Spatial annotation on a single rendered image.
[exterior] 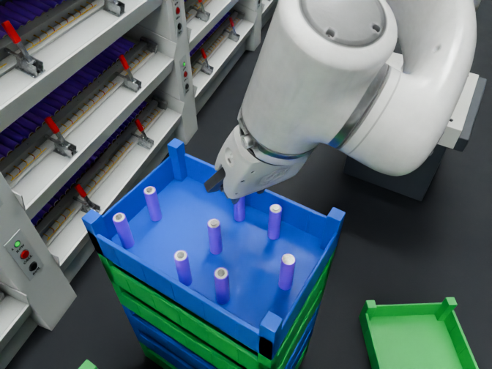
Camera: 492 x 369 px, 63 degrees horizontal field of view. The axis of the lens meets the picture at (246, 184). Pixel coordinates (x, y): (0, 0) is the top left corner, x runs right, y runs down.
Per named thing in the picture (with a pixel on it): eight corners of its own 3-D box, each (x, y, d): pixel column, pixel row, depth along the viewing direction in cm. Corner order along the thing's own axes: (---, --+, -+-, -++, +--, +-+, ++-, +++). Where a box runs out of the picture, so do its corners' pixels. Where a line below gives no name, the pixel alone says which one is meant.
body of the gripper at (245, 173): (250, 175, 37) (230, 211, 48) (338, 142, 41) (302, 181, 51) (217, 108, 39) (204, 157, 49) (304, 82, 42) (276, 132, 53)
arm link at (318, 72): (347, 109, 40) (266, 62, 40) (430, 8, 28) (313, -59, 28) (314, 176, 36) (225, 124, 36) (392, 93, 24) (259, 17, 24)
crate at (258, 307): (337, 245, 61) (346, 211, 55) (271, 362, 49) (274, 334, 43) (180, 172, 72) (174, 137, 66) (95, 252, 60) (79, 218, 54)
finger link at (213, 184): (196, 189, 45) (215, 195, 50) (255, 156, 43) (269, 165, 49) (192, 181, 45) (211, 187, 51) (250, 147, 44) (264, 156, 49)
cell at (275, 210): (281, 233, 62) (284, 206, 57) (275, 241, 61) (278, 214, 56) (271, 228, 62) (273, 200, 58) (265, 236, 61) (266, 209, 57)
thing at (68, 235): (179, 124, 132) (187, 91, 122) (61, 275, 93) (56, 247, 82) (124, 96, 132) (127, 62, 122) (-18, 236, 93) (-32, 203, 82)
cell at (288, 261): (291, 267, 50) (287, 293, 55) (298, 257, 51) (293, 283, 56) (278, 261, 51) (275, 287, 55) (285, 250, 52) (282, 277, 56)
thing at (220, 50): (251, 32, 178) (261, 4, 167) (192, 107, 138) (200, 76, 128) (210, 12, 178) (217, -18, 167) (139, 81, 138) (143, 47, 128)
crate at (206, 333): (329, 273, 66) (337, 245, 61) (268, 384, 55) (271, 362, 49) (185, 201, 77) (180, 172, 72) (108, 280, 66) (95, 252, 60)
